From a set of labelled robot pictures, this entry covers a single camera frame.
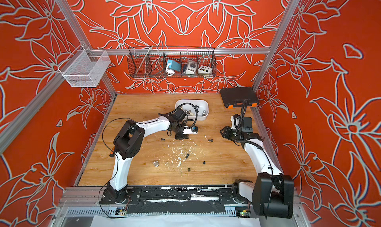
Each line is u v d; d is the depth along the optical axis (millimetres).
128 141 542
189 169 812
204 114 1038
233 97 1151
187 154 868
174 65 869
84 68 901
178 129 827
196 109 1094
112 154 854
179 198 729
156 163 816
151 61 983
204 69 944
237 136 643
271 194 388
